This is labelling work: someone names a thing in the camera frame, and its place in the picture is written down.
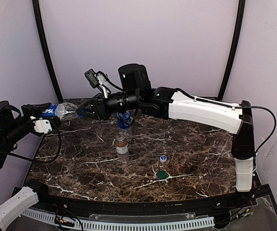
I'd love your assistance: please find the black frame post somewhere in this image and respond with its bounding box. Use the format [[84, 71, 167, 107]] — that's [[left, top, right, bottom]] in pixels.
[[217, 0, 246, 101], [32, 0, 63, 103]]

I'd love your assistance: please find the blue label water bottle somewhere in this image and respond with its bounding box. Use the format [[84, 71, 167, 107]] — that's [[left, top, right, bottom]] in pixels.
[[117, 111, 133, 142]]

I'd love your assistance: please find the left black frame post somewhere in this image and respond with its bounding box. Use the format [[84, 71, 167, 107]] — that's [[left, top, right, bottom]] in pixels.
[[32, 0, 63, 103]]

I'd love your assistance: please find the right black frame post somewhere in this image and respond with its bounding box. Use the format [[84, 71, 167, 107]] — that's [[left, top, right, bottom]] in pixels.
[[217, 0, 246, 101]]

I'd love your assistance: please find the blue bottle cap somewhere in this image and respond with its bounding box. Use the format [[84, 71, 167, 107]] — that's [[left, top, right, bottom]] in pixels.
[[159, 155, 167, 163]]

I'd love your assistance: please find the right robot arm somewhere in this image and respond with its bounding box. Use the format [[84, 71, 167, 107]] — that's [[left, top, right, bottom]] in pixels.
[[77, 64, 255, 192]]

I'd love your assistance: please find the black front rail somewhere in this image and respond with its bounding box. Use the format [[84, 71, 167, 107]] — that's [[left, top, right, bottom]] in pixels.
[[33, 193, 252, 217]]

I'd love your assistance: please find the green bottle cap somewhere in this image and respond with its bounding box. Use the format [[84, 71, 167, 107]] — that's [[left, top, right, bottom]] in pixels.
[[157, 170, 167, 180]]

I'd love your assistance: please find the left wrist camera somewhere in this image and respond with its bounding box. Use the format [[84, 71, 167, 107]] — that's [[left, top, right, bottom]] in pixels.
[[30, 116, 52, 134]]

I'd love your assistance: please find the Pepsi label bottle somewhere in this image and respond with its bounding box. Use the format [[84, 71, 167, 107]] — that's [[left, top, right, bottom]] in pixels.
[[41, 102, 80, 121]]

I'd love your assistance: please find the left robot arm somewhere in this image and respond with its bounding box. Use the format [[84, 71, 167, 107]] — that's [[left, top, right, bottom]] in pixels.
[[0, 101, 61, 231]]

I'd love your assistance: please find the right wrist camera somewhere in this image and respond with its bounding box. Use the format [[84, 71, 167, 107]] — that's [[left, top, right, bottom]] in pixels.
[[84, 69, 111, 98]]

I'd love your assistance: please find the green cap coffee bottle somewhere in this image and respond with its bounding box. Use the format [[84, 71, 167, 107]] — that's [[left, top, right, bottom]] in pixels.
[[115, 132, 129, 164]]

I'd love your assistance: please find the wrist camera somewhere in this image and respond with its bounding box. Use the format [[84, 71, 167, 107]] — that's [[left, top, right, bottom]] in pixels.
[[84, 69, 111, 98], [30, 116, 52, 134]]

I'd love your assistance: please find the white slotted cable duct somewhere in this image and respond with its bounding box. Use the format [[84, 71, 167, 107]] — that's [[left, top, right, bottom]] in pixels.
[[23, 209, 214, 231]]

